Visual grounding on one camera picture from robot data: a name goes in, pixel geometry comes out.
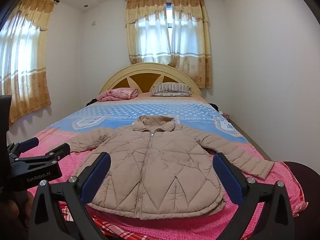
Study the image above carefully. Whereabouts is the cream wooden headboard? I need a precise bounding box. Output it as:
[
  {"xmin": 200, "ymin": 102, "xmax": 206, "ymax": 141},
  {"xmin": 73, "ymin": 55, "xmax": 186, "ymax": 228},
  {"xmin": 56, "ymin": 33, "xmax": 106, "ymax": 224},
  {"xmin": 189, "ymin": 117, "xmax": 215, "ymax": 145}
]
[{"xmin": 100, "ymin": 62, "xmax": 204, "ymax": 98}]

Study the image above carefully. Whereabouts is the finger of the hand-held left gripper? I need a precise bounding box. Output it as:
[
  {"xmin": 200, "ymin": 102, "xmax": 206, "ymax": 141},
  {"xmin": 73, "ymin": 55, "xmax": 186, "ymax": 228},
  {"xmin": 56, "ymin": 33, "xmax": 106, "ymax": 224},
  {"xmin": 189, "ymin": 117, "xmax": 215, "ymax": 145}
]
[
  {"xmin": 7, "ymin": 137, "xmax": 40, "ymax": 157},
  {"xmin": 14, "ymin": 143, "xmax": 71, "ymax": 167}
]

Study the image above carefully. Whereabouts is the person's left hand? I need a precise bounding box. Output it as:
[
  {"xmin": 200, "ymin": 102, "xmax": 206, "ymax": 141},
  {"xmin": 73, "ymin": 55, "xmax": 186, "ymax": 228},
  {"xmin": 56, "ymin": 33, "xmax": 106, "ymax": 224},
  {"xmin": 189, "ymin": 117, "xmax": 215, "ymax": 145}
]
[{"xmin": 0, "ymin": 190, "xmax": 34, "ymax": 230}]

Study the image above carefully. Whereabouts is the dark round table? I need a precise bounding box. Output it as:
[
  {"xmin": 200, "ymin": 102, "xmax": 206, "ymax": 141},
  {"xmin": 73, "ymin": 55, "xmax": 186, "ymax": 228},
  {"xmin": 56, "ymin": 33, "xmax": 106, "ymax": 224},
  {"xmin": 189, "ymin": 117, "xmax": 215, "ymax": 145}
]
[{"xmin": 274, "ymin": 161, "xmax": 320, "ymax": 240}]

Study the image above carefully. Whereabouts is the long yellow lace curtain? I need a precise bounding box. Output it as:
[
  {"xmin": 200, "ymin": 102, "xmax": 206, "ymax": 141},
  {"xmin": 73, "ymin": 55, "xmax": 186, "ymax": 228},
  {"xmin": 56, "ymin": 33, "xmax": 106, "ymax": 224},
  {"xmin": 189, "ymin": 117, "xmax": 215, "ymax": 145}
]
[{"xmin": 171, "ymin": 0, "xmax": 213, "ymax": 88}]

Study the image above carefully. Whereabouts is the window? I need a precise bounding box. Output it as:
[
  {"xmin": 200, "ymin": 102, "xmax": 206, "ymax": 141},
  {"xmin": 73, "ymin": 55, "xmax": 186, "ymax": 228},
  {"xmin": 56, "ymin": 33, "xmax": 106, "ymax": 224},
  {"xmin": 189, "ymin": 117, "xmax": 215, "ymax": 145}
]
[{"xmin": 166, "ymin": 2, "xmax": 173, "ymax": 29}]

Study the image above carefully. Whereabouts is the wide yellow lace curtain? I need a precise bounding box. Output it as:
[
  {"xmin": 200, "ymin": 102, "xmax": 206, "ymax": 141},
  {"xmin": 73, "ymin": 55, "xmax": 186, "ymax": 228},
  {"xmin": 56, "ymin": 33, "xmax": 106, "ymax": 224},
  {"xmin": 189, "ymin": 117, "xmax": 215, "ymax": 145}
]
[{"xmin": 0, "ymin": 0, "xmax": 54, "ymax": 125}]

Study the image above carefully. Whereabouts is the short yellow lace curtain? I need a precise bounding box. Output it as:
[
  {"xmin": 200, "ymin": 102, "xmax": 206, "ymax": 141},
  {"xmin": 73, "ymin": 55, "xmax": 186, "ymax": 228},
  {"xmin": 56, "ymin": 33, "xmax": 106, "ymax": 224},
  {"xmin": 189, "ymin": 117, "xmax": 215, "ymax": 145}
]
[{"xmin": 125, "ymin": 0, "xmax": 173, "ymax": 67}]

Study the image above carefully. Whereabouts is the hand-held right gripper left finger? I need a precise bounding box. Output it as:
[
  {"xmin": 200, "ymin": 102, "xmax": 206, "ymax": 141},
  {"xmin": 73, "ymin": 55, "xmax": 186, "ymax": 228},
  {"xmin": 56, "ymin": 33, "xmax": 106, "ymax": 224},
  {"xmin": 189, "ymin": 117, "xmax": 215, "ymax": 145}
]
[{"xmin": 25, "ymin": 152, "xmax": 112, "ymax": 240}]

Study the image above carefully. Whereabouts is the pink floral folded blanket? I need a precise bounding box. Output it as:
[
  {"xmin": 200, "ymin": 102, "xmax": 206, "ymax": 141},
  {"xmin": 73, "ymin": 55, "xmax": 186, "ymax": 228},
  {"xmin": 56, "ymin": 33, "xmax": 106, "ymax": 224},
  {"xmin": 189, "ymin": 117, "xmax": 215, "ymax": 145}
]
[{"xmin": 96, "ymin": 87, "xmax": 139, "ymax": 102}]

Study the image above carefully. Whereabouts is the beige quilted jacket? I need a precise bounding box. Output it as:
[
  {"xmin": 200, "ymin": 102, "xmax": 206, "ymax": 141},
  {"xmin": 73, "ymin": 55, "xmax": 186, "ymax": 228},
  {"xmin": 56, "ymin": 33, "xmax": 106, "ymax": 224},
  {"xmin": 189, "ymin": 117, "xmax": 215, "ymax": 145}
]
[{"xmin": 67, "ymin": 115, "xmax": 275, "ymax": 220}]

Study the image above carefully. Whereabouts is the striped pillow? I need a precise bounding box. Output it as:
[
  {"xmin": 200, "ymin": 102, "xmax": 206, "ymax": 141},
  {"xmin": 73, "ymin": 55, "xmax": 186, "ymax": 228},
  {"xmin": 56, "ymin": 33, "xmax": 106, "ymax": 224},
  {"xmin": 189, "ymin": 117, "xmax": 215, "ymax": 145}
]
[{"xmin": 150, "ymin": 82, "xmax": 193, "ymax": 97}]

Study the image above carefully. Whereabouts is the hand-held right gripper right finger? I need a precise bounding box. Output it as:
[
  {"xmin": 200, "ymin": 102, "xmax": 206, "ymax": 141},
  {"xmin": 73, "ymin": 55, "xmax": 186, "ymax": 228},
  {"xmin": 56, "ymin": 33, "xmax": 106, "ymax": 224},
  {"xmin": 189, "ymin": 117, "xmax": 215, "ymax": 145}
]
[{"xmin": 213, "ymin": 152, "xmax": 295, "ymax": 240}]

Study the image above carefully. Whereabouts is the red plaid cloth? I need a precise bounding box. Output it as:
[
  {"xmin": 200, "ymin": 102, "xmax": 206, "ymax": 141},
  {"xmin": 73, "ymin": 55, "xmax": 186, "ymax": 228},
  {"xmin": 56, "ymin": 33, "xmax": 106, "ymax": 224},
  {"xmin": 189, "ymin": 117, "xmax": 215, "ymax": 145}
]
[{"xmin": 59, "ymin": 200, "xmax": 155, "ymax": 240}]

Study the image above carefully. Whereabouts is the blue and pink printed bedspread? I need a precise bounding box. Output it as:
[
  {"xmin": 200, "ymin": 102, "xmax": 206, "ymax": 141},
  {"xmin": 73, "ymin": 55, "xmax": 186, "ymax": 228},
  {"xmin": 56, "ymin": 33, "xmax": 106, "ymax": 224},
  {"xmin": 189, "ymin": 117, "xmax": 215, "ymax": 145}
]
[{"xmin": 7, "ymin": 94, "xmax": 309, "ymax": 240}]

